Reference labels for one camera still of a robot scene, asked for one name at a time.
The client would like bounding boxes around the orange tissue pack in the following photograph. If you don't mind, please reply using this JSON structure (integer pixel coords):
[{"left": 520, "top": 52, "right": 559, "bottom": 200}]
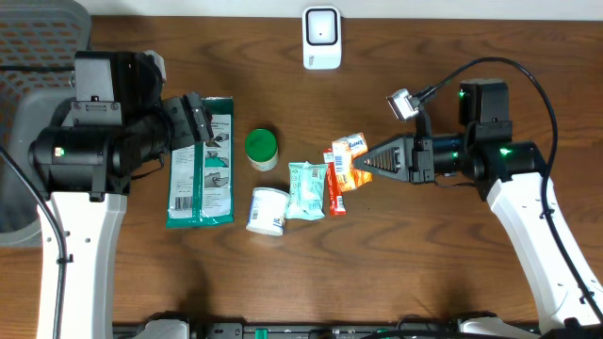
[{"left": 332, "top": 133, "right": 372, "bottom": 192}]

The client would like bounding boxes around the green white package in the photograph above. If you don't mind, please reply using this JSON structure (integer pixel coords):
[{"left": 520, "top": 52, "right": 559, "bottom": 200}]
[{"left": 166, "top": 97, "right": 234, "bottom": 229}]

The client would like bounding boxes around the red stick sachet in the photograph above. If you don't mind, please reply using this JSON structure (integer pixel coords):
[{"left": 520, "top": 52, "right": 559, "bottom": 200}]
[{"left": 323, "top": 149, "right": 347, "bottom": 216}]

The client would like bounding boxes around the green cap bottle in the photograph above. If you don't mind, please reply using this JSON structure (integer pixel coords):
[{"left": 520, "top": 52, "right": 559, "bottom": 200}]
[{"left": 245, "top": 129, "right": 279, "bottom": 171}]

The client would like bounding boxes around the teal wet wipes pack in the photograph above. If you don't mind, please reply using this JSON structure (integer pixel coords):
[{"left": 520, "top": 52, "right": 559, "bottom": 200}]
[{"left": 285, "top": 162, "right": 327, "bottom": 220}]

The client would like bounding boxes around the white plastic cup container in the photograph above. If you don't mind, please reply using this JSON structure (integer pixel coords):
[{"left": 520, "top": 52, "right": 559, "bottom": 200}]
[{"left": 246, "top": 187, "right": 290, "bottom": 236}]

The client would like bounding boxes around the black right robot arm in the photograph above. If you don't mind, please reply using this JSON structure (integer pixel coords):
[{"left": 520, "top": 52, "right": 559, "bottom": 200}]
[{"left": 354, "top": 79, "right": 602, "bottom": 338}]

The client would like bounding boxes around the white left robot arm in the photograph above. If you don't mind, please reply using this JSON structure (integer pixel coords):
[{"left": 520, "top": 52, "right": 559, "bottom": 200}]
[{"left": 7, "top": 51, "right": 214, "bottom": 338}]

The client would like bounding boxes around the white barcode scanner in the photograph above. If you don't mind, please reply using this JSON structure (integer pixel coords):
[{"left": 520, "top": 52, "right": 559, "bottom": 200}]
[{"left": 301, "top": 6, "right": 343, "bottom": 71}]

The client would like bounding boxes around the grey plastic basket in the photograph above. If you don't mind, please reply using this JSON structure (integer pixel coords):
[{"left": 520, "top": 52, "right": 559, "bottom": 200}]
[{"left": 0, "top": 0, "right": 93, "bottom": 249}]

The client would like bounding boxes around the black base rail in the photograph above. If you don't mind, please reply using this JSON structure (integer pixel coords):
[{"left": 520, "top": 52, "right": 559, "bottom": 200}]
[{"left": 112, "top": 322, "right": 543, "bottom": 339}]

